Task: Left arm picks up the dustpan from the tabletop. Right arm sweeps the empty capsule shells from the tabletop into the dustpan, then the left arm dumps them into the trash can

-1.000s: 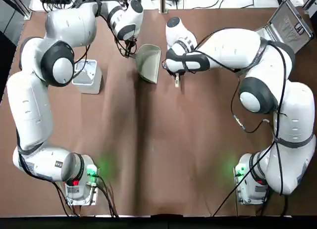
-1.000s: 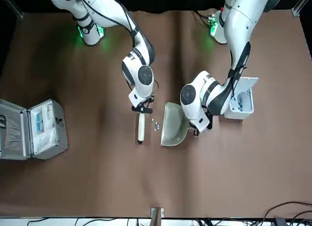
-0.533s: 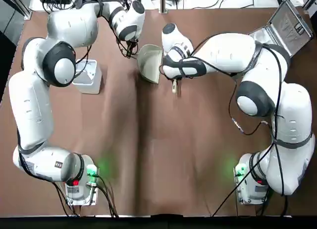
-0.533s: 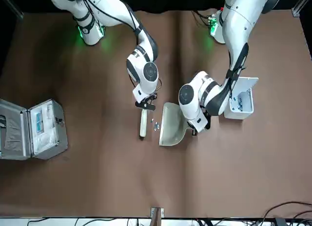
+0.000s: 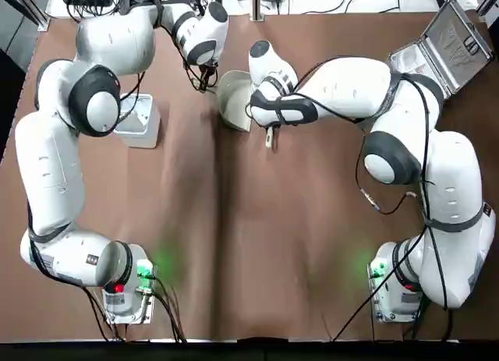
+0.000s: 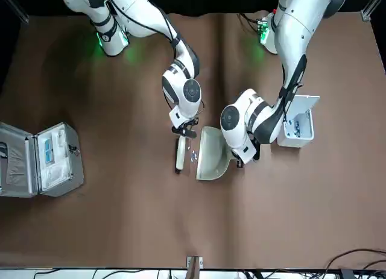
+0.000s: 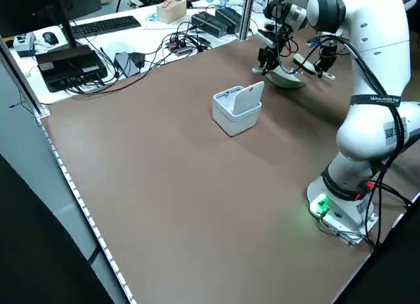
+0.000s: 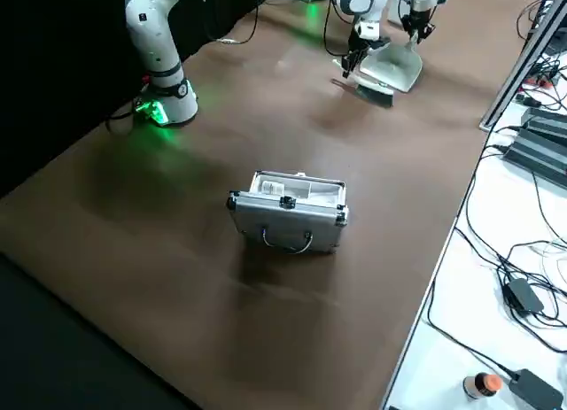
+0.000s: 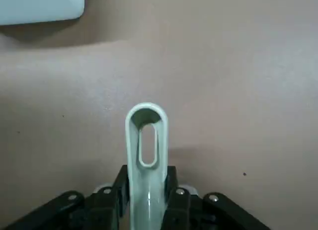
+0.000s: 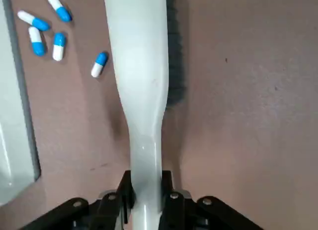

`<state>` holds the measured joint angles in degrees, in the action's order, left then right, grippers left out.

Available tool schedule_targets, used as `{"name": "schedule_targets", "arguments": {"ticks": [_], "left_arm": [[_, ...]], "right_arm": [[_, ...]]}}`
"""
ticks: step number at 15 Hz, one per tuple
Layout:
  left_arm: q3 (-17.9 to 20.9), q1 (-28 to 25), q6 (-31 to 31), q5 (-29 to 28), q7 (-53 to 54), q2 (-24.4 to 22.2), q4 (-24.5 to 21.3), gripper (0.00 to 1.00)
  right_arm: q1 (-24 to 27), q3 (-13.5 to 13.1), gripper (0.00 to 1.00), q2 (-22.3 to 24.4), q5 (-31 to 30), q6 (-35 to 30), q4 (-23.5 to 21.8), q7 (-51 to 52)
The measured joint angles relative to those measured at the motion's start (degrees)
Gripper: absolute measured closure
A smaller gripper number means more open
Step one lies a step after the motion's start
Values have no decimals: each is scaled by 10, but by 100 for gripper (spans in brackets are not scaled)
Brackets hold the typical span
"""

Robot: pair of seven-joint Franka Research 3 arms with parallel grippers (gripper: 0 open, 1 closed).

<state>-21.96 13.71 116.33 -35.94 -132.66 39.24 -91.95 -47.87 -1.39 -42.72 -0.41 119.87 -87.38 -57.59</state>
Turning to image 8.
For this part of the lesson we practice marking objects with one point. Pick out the bottle with orange cap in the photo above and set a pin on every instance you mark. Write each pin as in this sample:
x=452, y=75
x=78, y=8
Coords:
x=476, y=385

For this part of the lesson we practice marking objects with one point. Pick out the black electronics box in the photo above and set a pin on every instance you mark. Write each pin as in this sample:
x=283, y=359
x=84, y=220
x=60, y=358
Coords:
x=540, y=157

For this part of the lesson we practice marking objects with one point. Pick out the black power adapter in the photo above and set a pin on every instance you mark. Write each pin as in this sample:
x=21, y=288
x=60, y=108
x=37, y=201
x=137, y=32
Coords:
x=525, y=295
x=531, y=390

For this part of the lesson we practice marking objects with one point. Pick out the pale green plastic dustpan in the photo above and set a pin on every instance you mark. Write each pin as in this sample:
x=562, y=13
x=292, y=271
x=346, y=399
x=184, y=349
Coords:
x=398, y=64

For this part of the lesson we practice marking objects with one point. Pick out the white brush black bristles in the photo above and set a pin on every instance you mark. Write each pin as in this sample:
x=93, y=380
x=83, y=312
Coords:
x=372, y=84

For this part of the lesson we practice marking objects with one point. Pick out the open aluminium case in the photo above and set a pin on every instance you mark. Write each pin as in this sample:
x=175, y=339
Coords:
x=288, y=222

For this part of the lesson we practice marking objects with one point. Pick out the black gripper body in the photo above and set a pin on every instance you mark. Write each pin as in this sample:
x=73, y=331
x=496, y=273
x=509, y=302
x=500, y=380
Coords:
x=421, y=18
x=356, y=44

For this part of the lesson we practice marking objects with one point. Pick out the aluminium camera post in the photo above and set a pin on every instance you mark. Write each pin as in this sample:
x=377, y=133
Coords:
x=509, y=80

